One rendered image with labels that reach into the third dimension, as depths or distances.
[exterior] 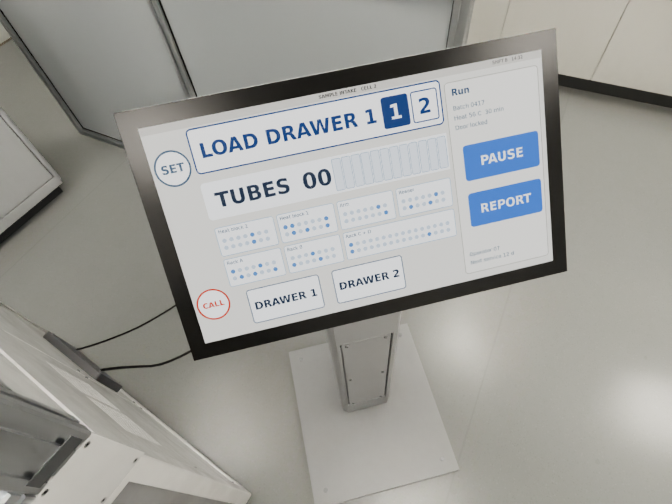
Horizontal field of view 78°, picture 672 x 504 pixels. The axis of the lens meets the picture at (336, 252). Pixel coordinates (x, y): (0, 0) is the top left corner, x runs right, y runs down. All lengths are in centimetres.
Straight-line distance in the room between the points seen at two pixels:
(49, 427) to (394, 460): 108
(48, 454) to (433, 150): 56
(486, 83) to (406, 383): 113
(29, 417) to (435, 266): 48
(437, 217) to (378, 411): 101
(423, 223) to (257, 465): 114
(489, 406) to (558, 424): 22
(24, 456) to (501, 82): 67
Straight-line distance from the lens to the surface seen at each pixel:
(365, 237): 52
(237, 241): 52
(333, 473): 145
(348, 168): 51
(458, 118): 55
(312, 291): 53
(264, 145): 50
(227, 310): 55
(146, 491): 88
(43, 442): 58
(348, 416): 147
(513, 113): 58
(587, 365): 174
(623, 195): 227
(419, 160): 53
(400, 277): 55
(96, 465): 68
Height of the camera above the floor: 147
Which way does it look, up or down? 55 degrees down
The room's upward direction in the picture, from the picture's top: 7 degrees counter-clockwise
